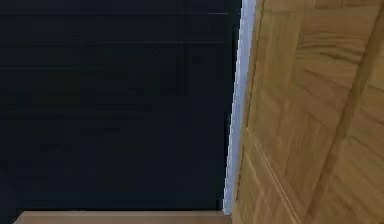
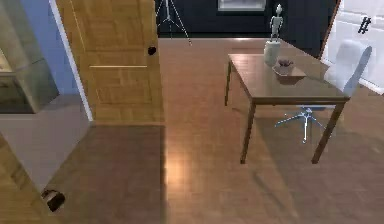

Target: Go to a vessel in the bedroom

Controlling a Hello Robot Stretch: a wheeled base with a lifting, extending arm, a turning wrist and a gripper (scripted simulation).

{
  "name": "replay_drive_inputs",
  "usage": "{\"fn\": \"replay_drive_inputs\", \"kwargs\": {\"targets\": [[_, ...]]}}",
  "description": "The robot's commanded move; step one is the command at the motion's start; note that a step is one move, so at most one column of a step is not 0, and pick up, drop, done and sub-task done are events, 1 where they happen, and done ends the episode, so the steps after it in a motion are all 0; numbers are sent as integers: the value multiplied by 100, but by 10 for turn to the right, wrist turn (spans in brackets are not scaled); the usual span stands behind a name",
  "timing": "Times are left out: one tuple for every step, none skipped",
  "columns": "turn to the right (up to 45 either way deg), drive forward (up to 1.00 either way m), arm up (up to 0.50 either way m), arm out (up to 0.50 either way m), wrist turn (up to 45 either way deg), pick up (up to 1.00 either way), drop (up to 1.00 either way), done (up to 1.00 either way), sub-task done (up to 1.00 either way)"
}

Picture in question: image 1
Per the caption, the brown wooden panelled room door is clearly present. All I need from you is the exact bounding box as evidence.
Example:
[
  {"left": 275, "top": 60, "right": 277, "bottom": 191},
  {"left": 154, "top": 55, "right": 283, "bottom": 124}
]
[{"left": 230, "top": 0, "right": 384, "bottom": 224}]

